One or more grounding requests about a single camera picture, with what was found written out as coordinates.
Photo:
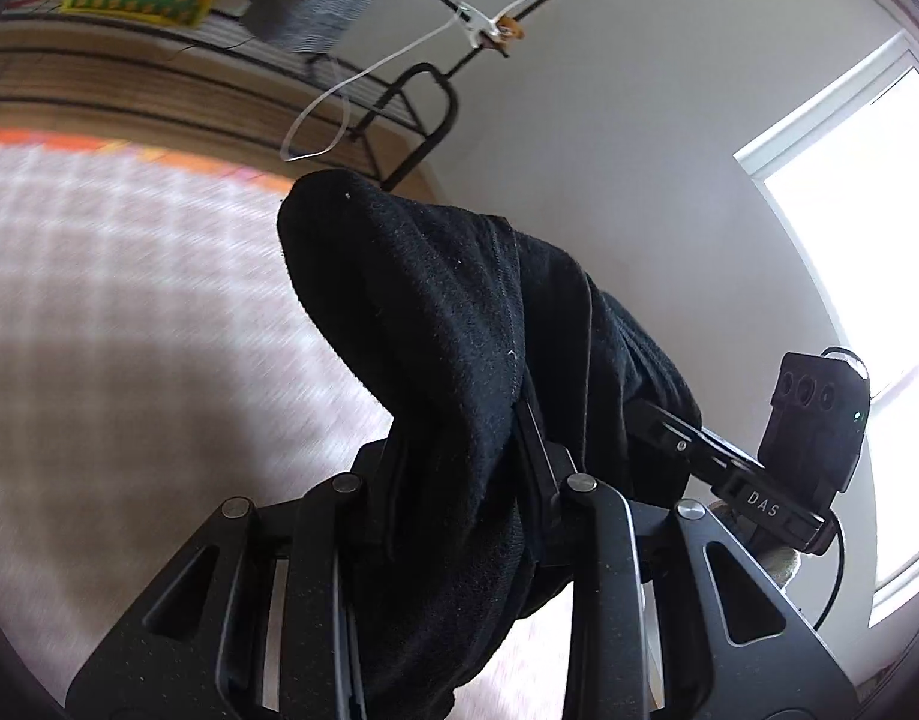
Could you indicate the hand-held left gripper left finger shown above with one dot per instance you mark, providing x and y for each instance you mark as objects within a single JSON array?
[{"x": 369, "y": 495}]

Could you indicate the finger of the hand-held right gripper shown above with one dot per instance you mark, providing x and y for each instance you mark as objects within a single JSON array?
[{"x": 677, "y": 439}]

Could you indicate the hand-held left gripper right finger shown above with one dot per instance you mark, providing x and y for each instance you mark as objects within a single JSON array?
[{"x": 538, "y": 457}]

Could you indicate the black sweater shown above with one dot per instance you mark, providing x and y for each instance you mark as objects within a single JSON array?
[{"x": 429, "y": 330}]

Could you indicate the black metal clothes rack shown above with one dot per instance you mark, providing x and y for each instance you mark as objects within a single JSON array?
[{"x": 450, "y": 109}]

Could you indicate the person's right hand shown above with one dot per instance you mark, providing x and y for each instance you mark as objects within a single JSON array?
[{"x": 778, "y": 566}]

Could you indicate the window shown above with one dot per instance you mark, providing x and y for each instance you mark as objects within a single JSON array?
[{"x": 864, "y": 225}]

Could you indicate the plaid covered table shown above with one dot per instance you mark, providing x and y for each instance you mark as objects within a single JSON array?
[{"x": 129, "y": 352}]

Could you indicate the brown teddy bear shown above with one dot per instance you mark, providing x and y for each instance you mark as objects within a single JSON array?
[{"x": 512, "y": 34}]

